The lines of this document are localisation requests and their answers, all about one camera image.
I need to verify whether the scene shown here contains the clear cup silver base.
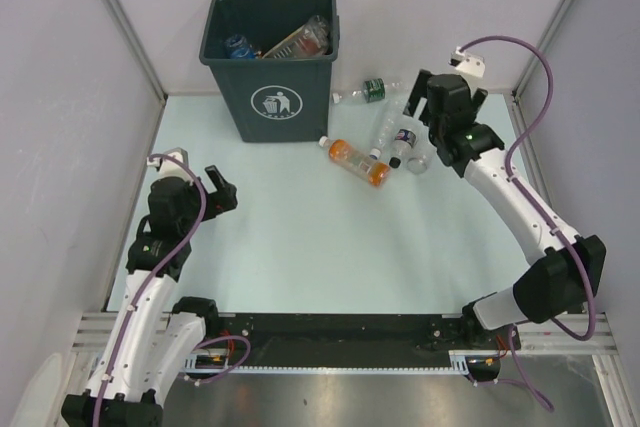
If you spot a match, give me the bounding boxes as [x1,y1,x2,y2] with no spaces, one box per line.
[406,141,435,175]

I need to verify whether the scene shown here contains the orange tea bottle white cap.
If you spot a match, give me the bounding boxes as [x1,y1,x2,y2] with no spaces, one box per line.
[318,136,391,187]

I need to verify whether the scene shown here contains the large clear bottle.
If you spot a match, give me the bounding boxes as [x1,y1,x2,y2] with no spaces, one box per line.
[263,15,331,59]

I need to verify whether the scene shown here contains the blue label water bottle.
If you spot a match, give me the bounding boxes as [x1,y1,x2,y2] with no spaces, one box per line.
[224,34,257,59]

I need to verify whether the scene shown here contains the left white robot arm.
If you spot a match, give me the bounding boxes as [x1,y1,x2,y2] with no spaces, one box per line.
[61,155,238,426]

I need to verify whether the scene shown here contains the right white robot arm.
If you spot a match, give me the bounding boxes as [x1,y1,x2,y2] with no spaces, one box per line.
[406,70,606,348]

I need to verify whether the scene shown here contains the dark green plastic bin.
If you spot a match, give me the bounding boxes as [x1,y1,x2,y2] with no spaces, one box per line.
[199,0,340,143]

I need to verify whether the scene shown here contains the clear bottle white cap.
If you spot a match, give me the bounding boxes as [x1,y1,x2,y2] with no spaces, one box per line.
[369,99,406,160]

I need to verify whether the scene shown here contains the green label clear bottle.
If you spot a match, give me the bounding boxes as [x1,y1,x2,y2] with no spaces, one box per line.
[329,77,407,104]

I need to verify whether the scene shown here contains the pepsi label clear bottle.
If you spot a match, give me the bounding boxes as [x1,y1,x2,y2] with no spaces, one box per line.
[389,120,421,169]

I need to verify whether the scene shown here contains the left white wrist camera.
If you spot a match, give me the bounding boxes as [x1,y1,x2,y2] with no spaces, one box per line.
[146,147,193,184]

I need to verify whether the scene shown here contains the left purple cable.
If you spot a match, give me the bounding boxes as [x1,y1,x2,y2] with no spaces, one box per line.
[92,152,251,427]

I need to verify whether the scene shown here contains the purple cable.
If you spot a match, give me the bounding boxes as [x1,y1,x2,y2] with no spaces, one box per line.
[92,152,251,427]
[459,35,601,416]

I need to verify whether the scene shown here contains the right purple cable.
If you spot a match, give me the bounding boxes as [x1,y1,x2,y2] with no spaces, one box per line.
[459,35,601,416]

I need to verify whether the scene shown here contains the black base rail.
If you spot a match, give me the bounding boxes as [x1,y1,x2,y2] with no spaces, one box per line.
[204,313,521,369]

